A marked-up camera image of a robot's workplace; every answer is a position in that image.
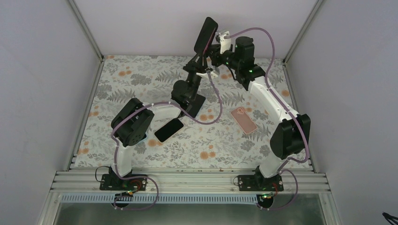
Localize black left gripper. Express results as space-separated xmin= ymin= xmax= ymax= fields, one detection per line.
xmin=182 ymin=50 xmax=207 ymax=101

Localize black phone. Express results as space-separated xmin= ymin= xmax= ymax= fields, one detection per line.
xmin=194 ymin=17 xmax=218 ymax=54
xmin=154 ymin=118 xmax=184 ymax=143

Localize black smartphone from pink case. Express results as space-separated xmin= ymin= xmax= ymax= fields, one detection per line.
xmin=185 ymin=94 xmax=206 ymax=118

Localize pink phone case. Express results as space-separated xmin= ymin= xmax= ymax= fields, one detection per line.
xmin=230 ymin=107 xmax=258 ymax=135

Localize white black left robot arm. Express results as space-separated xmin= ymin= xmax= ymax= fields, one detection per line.
xmin=101 ymin=53 xmax=212 ymax=190

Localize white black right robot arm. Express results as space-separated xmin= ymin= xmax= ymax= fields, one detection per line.
xmin=207 ymin=35 xmax=311 ymax=191

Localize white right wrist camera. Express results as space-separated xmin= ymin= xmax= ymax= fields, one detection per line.
xmin=216 ymin=30 xmax=231 ymax=54

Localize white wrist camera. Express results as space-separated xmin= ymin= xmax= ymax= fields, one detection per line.
xmin=216 ymin=30 xmax=231 ymax=54
xmin=196 ymin=67 xmax=220 ymax=79

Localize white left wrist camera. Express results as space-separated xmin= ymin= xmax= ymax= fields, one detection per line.
xmin=196 ymin=67 xmax=220 ymax=79

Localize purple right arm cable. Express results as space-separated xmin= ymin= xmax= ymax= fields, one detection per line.
xmin=227 ymin=27 xmax=311 ymax=211

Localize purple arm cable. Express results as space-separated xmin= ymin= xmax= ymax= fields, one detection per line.
xmin=227 ymin=27 xmax=311 ymax=211
xmin=110 ymin=67 xmax=224 ymax=212

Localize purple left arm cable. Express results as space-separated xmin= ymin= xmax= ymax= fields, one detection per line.
xmin=110 ymin=67 xmax=224 ymax=212

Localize aluminium rail frame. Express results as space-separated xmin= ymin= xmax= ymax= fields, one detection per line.
xmin=40 ymin=0 xmax=330 ymax=224

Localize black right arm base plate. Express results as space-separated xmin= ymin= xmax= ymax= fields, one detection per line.
xmin=237 ymin=175 xmax=284 ymax=192

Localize white slotted cable duct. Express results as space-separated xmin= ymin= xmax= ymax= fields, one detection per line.
xmin=60 ymin=193 xmax=263 ymax=204

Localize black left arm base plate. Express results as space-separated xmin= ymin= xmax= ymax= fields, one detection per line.
xmin=99 ymin=174 xmax=147 ymax=192

